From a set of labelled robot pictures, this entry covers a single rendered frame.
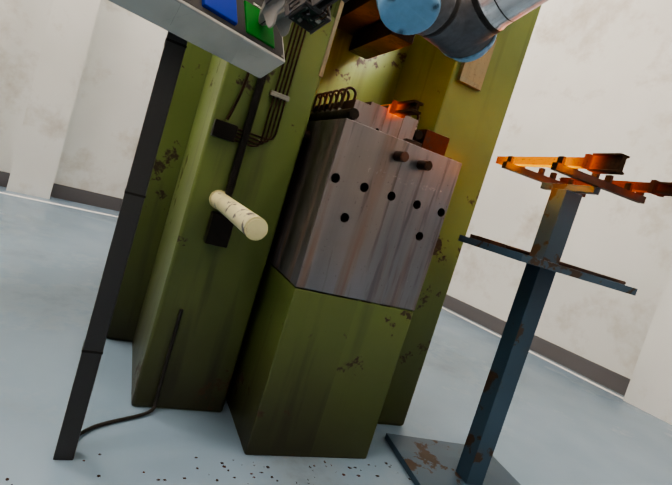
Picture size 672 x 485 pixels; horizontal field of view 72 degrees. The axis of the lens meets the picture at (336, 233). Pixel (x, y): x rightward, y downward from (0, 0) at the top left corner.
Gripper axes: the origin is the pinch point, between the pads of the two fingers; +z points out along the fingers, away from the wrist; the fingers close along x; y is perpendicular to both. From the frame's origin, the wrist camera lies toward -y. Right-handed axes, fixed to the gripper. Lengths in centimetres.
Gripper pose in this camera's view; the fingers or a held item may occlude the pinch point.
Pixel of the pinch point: (264, 17)
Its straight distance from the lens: 104.1
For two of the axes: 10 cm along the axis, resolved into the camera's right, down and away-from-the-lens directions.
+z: -7.7, 2.4, 5.9
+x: 6.3, 1.3, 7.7
